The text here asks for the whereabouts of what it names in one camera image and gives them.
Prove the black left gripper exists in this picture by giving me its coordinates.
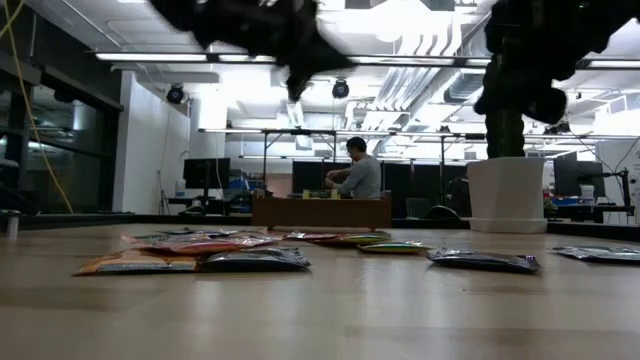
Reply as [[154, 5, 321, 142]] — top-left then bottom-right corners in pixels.
[[219, 0, 358, 104]]

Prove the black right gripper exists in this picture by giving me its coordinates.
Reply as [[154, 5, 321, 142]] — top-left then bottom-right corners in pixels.
[[473, 0, 587, 127]]

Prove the dark blue blackcurrant tea packet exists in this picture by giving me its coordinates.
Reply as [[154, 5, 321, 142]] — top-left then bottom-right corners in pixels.
[[425, 248, 543, 275], [551, 245, 640, 265], [158, 227, 240, 237], [198, 246, 312, 273]]

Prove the wooden tea box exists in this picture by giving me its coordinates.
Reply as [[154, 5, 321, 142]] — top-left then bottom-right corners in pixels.
[[251, 191, 393, 231]]

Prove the orange tea packet barcode side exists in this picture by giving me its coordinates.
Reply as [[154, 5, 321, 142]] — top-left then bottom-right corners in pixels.
[[73, 248, 201, 277]]

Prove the green cactus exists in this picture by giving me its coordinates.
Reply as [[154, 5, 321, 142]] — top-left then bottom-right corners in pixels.
[[485, 107, 527, 160]]

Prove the black computer monitor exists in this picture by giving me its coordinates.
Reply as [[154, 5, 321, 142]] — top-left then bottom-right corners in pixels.
[[553, 158, 605, 198], [182, 157, 232, 215], [291, 160, 351, 197]]

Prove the white plant pot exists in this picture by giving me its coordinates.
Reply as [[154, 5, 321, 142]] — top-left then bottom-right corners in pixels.
[[466, 157, 549, 235]]

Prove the person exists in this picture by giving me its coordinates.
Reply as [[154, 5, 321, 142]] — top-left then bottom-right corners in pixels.
[[324, 136, 383, 200]]

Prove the black office chair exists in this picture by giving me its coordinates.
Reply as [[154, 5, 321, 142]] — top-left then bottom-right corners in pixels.
[[424, 203, 461, 220]]

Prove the grey office chair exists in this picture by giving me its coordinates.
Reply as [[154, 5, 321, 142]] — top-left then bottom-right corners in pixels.
[[404, 196, 432, 220]]

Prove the silver ventilation duct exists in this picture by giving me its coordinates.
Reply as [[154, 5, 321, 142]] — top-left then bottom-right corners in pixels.
[[372, 0, 506, 114]]

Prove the black aluminium table frame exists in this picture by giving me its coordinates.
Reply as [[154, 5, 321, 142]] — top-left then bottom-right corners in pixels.
[[0, 212, 640, 242]]

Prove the yellow cable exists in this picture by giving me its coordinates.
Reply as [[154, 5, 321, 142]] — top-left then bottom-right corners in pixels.
[[0, 0, 75, 215]]

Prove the small silver post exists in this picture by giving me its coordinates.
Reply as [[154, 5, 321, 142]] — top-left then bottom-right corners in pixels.
[[0, 209, 27, 239]]

